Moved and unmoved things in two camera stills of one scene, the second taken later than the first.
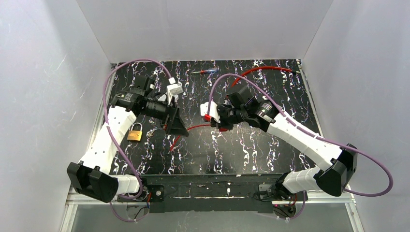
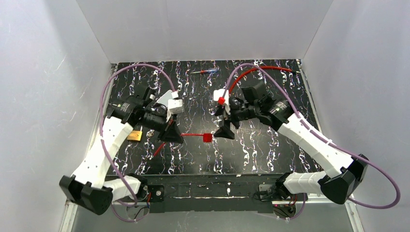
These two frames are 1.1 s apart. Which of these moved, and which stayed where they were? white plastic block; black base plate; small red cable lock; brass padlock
Moved: small red cable lock; white plastic block
Stayed: brass padlock; black base plate
